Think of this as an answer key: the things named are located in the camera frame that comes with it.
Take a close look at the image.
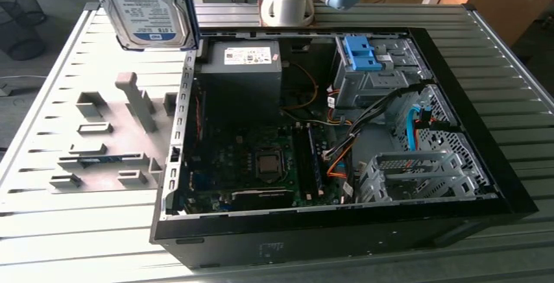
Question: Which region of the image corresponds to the black mesh waste basket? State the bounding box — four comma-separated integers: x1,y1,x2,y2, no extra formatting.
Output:
0,0,48,62

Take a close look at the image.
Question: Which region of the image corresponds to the RAM stick in slot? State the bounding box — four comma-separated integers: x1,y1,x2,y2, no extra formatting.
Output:
304,123,326,198

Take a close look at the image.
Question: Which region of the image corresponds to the orange wire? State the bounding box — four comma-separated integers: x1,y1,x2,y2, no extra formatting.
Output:
324,133,360,178

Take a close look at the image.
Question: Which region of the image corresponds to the brown wooden cabinet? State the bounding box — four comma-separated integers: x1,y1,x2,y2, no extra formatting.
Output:
439,0,554,47

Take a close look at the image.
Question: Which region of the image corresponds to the black power wire with plug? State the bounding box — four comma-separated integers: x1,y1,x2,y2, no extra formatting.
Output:
413,107,459,133

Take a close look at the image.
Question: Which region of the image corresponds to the green motherboard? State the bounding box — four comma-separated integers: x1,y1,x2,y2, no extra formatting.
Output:
183,120,350,214

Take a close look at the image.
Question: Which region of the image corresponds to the hard disk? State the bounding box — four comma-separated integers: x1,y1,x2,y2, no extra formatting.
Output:
85,0,200,51

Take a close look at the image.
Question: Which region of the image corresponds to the silver CPU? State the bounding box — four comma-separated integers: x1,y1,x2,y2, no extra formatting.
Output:
258,155,282,173

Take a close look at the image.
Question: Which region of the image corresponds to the blue data wire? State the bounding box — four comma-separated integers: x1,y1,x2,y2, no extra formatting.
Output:
406,104,430,151

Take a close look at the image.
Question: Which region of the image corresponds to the black PC case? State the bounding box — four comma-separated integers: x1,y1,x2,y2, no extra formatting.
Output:
148,26,539,269

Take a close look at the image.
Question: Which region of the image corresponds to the blue plastic drive latch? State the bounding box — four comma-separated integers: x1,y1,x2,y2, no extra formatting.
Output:
343,36,386,72

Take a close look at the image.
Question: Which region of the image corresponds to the grey power supply unit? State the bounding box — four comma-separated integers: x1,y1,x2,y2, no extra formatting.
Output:
196,39,284,125

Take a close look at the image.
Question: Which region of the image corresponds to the black cable bundle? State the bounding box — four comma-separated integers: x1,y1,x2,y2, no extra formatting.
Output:
343,83,430,138

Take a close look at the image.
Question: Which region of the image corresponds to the grey parts rack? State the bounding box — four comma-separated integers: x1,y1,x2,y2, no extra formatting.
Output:
45,71,179,195

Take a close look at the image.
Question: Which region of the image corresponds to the white floor cable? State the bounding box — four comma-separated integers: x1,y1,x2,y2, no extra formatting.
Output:
0,74,49,84

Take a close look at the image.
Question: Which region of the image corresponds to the black graphics card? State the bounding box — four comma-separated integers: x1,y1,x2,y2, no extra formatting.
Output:
230,188,295,211

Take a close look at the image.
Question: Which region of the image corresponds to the grey metal disk bay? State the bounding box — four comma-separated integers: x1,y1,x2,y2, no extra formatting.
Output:
355,149,490,203

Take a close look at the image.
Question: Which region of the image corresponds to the yellow wire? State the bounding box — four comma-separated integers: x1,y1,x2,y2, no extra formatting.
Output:
280,62,319,112

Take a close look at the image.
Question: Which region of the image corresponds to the RAM stick with blue label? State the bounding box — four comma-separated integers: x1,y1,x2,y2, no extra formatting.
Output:
76,155,131,164

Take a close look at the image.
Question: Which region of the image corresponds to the grey metal drive cage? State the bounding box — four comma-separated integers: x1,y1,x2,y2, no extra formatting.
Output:
332,36,434,110

